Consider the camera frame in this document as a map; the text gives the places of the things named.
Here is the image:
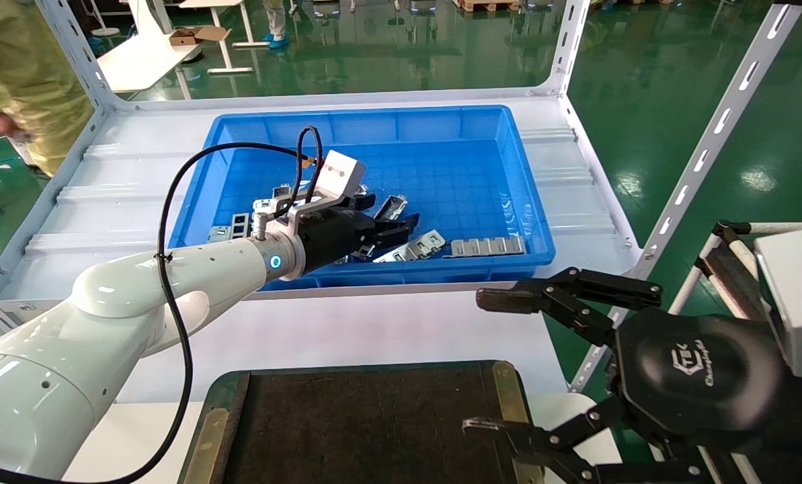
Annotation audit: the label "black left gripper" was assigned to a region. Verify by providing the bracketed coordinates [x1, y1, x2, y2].
[298, 193, 664, 348]

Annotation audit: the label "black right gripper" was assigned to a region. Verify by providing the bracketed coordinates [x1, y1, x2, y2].
[462, 308, 788, 484]

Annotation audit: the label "cardboard box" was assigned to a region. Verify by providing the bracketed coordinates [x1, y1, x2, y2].
[169, 26, 233, 47]

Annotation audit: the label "light silver slotted metal part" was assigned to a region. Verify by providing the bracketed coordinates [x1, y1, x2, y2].
[374, 229, 447, 264]

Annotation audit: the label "flat grey ribbed metal part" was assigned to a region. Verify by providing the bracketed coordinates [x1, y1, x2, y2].
[443, 236, 527, 259]

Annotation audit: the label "black flat container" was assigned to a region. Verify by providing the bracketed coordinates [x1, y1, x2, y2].
[183, 360, 544, 484]

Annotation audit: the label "blue plastic bin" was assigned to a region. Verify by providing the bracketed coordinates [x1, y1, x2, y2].
[167, 105, 555, 292]

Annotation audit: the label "wooden pallet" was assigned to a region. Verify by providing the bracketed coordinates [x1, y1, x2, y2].
[454, 0, 524, 13]

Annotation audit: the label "person with blue shoe covers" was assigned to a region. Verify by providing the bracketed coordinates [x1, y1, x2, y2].
[262, 0, 292, 50]

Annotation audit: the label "white table with legs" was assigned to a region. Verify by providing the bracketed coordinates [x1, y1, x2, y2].
[179, 0, 273, 74]

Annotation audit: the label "white metal shelf rack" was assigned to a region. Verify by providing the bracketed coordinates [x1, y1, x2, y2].
[0, 0, 802, 394]

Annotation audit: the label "white background table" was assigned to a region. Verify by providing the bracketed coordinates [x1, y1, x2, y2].
[95, 32, 204, 94]

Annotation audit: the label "person in yellow coat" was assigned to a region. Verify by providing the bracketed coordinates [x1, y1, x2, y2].
[0, 0, 96, 177]

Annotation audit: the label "light grey left wrist camera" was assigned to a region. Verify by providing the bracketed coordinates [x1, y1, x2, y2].
[285, 150, 368, 233]

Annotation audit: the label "light grey wrist camera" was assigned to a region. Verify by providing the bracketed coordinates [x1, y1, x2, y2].
[754, 227, 802, 379]
[285, 150, 368, 233]

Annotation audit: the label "white tube frame black straps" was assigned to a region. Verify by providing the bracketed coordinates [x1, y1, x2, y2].
[693, 220, 802, 325]

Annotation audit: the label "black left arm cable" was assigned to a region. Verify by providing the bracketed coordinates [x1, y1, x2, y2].
[0, 125, 325, 484]

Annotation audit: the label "light grey right wrist camera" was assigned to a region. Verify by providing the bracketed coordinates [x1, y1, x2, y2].
[754, 227, 802, 379]

